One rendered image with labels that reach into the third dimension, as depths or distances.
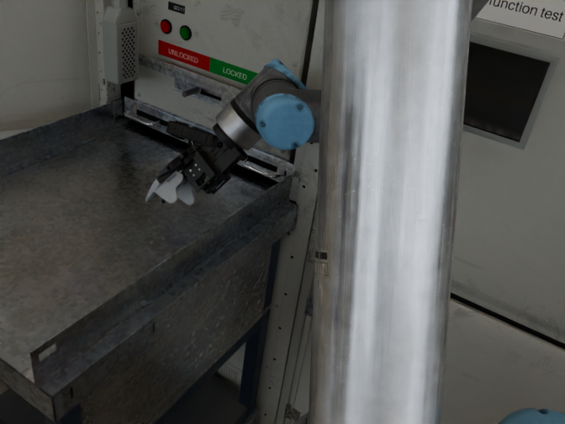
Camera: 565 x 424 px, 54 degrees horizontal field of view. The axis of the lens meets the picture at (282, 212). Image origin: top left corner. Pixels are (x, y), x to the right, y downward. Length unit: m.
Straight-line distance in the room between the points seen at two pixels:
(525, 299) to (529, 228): 0.15
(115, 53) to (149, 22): 0.12
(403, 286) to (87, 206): 0.92
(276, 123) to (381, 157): 0.53
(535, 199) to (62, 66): 1.16
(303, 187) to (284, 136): 0.35
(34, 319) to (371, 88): 0.73
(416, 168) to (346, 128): 0.06
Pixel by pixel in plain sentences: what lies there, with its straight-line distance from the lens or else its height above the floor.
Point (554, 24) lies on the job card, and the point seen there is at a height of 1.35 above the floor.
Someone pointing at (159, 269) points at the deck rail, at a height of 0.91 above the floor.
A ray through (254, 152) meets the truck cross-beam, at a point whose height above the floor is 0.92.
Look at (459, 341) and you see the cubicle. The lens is 1.26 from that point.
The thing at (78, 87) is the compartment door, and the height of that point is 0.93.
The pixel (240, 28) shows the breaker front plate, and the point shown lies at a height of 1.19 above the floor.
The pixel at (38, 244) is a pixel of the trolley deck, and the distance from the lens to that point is 1.15.
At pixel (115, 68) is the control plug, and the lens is 1.42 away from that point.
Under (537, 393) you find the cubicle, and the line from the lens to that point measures 1.29.
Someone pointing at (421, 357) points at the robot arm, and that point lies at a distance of 0.44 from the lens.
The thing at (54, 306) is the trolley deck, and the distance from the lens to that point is 1.01.
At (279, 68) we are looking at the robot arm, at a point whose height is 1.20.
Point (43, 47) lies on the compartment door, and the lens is 1.57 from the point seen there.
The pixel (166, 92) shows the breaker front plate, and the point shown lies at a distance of 1.48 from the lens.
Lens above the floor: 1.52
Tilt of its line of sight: 32 degrees down
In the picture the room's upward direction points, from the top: 9 degrees clockwise
